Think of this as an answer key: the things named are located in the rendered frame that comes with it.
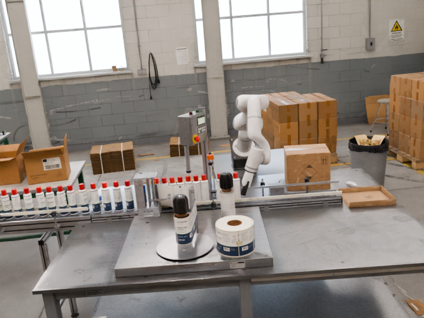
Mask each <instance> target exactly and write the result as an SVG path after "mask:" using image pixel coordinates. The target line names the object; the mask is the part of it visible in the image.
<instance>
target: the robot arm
mask: <svg viewBox="0 0 424 318"><path fill-rule="evenodd" d="M236 106H237V108H238V109H239V111H241V113H239V114H238V115H237V116H235V118H234V120H233V128H234V129H235V130H237V131H239V132H238V139H236V140H235V141H234V143H233V151H234V152H235V153H236V154H237V155H238V156H242V157H247V156H248V159H247V162H246V164H245V174H244V177H243V179H242V185H243V188H242V191H241V195H243V196H245V195H246V192H247V189H248V187H250V185H251V182H252V179H253V176H254V174H255V173H256V172H257V170H258V168H259V165H268V164H269V163H270V161H271V150H270V146H269V143H268V141H267V140H266V139H265V137H264V136H263V135H262V134H261V130H262V128H263V125H264V122H263V119H262V118H261V110H264V109H266V108H268V106H269V98H268V97H267V96H265V95H240V96H238V97H237V99H236ZM253 141H255V142H256V143H257V144H258V145H259V146H260V147H258V146H255V144H254V142H253Z"/></svg>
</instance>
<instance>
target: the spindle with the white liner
mask: <svg viewBox="0 0 424 318"><path fill-rule="evenodd" d="M219 181H220V188H221V191H220V203H221V216H222V217H225V216H231V215H236V214H235V201H234V191H233V190H232V187H233V176H232V174H231V173H230V172H222V173H221V174H220V175H219Z"/></svg>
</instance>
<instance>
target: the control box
mask: <svg viewBox="0 0 424 318"><path fill-rule="evenodd" d="M192 114H193V115H189V113H186V114H183V115H180V116H178V123H179V135H180V144H181V145H187V146H193V145H195V144H198V143H200V142H202V141H205V140H207V134H206V131H205V132H202V133H200V134H198V131H197V129H198V128H199V127H202V126H205V125H206V119H205V123H204V124H201V125H199V126H198V125H197V117H199V116H202V115H204V116H205V113H204V112H200V113H198V114H196V111H193V112H192ZM196 136H199V137H200V141H199V142H196V141H195V140H194V138H195V137H196Z"/></svg>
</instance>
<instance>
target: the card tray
mask: <svg viewBox="0 0 424 318"><path fill-rule="evenodd" d="M338 191H342V194H341V196H342V198H343V201H344V202H345V204H346V205H347V207H349V208H362V207H371V206H387V205H396V198H395V197H394V196H393V195H392V194H391V193H390V192H389V191H387V190H386V189H385V188H384V187H383V186H382V185H373V186H365V187H348V188H339V189H338Z"/></svg>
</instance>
